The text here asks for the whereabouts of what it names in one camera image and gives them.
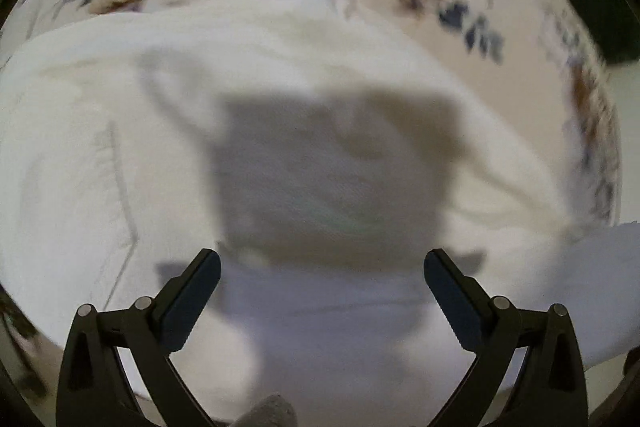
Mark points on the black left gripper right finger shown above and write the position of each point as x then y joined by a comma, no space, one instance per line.
550,389

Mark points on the white gloved left hand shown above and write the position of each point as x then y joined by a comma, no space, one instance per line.
273,411

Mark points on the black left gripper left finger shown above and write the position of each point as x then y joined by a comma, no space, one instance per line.
93,389

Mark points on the white pants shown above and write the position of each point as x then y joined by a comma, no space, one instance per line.
322,152

